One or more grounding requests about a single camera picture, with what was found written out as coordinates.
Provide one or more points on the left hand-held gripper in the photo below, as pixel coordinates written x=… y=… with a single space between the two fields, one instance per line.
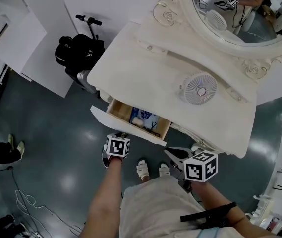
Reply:
x=117 y=145

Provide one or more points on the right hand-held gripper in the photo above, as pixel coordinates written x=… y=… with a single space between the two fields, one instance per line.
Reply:
x=200 y=167

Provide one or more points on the large white wooden drawer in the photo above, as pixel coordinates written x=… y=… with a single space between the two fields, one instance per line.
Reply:
x=121 y=126

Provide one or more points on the person's left forearm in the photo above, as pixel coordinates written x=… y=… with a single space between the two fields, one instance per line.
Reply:
x=106 y=195

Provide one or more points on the white ornate dressing table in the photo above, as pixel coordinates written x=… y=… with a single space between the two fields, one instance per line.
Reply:
x=143 y=83

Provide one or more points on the person's right white sandal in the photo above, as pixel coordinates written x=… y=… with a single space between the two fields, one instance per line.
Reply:
x=164 y=170

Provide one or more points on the person's white sandal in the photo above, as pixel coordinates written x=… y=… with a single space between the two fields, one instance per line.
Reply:
x=164 y=170
x=142 y=170

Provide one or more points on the small white round pad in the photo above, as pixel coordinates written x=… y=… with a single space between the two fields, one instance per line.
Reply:
x=138 y=121

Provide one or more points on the person's left white sandal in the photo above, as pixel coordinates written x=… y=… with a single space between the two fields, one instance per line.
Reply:
x=142 y=170

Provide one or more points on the blue patterned card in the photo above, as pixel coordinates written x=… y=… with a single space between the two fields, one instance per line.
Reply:
x=153 y=119

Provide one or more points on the person's light dress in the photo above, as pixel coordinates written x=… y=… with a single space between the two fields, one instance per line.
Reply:
x=160 y=207

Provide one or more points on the black chest-mounted device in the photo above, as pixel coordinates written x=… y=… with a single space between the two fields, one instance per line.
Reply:
x=205 y=214

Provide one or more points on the small white desk fan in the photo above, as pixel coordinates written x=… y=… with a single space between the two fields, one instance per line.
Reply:
x=200 y=90

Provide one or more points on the silver suitcase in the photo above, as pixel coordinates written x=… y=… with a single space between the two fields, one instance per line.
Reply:
x=87 y=82

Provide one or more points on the black backpack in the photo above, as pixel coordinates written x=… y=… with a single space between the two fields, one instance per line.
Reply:
x=81 y=51

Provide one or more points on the white shelf desk unit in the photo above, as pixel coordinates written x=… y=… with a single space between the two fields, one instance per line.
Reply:
x=44 y=66

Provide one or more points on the oval mirror white carved frame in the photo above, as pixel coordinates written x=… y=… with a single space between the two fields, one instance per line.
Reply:
x=254 y=23

